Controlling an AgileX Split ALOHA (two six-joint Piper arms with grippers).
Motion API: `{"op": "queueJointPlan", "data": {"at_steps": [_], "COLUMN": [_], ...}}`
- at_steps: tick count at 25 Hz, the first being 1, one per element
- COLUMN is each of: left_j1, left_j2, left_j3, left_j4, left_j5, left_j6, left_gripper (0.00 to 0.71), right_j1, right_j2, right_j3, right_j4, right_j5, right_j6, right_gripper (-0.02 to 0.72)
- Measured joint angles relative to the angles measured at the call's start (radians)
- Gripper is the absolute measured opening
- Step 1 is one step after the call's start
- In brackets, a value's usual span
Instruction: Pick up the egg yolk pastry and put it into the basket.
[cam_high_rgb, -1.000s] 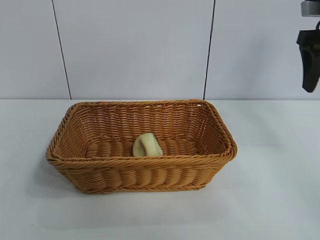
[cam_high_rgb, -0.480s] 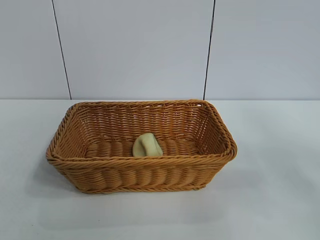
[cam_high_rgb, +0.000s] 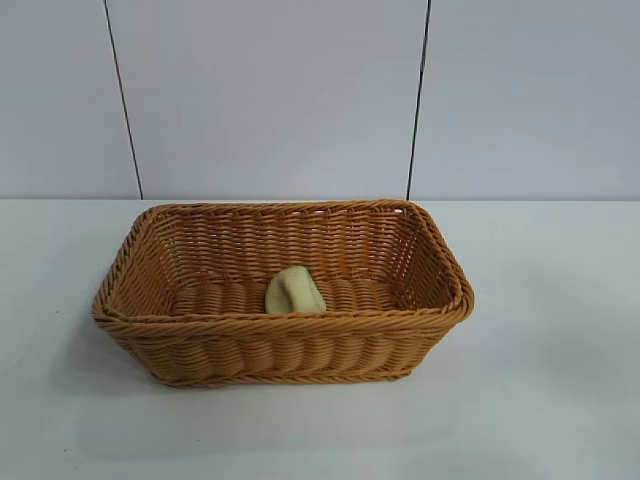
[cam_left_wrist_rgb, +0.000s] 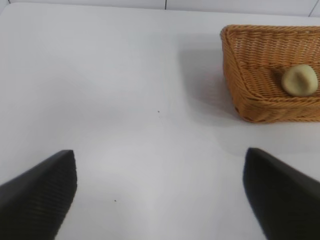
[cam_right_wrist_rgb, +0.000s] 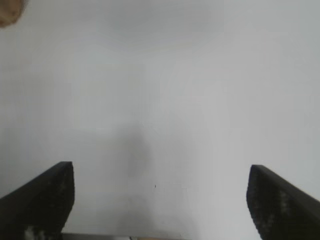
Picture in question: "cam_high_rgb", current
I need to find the pale yellow egg yolk pastry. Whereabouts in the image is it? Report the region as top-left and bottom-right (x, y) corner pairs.
(263, 265), (326, 315)

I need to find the brown woven wicker basket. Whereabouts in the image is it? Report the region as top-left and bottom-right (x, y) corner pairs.
(90, 198), (476, 389)

